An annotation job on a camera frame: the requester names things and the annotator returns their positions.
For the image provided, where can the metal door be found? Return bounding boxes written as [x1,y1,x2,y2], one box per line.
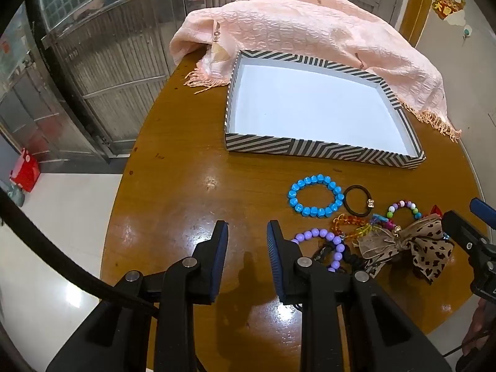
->
[0,0,411,163]

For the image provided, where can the colourful hair clip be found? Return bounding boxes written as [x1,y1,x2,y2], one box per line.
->
[371,213,396,233]

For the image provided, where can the black hair tie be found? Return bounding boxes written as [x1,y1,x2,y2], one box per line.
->
[343,185,375,216]

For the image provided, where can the blue bead bracelet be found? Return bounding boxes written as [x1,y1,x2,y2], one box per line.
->
[287,174,345,218]

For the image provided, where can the multicolour bead bracelet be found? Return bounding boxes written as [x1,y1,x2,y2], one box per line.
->
[385,200,421,221]

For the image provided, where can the person's right hand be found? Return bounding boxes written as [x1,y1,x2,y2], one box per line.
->
[462,298,494,357]

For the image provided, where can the leopard print hair bow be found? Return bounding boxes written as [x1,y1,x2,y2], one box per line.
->
[356,219,455,285]

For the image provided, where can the orange bead chain bracelet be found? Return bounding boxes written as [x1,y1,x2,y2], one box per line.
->
[330,213,374,241]

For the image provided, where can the thick black cable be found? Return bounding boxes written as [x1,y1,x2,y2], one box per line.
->
[0,188,159,316]

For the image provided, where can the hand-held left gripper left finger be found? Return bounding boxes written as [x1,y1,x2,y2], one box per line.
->
[46,220,230,372]

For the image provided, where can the red bag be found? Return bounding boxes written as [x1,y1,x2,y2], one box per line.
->
[10,148,41,193]

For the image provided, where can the thin black cable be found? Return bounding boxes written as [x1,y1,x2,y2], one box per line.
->
[442,331,489,358]

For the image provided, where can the yellow wooden door frame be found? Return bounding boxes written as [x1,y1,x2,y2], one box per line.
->
[398,0,439,47]

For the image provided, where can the black white striped box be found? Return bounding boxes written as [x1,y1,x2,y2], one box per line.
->
[224,50,426,170]

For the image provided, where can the pink fringed blanket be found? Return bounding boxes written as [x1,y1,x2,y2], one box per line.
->
[170,0,463,143]

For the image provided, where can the black scrunchie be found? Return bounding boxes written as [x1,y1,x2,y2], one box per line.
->
[312,242,373,280]

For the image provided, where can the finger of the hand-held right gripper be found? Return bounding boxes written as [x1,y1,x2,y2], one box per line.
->
[470,197,496,225]
[442,210,491,258]

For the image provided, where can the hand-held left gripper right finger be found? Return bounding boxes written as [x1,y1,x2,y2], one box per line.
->
[267,219,452,372]

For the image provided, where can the red gold wall decoration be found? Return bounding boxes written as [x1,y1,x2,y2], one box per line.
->
[432,0,466,20]

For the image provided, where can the purple bead bracelet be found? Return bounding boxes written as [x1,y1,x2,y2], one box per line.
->
[291,228,346,272]

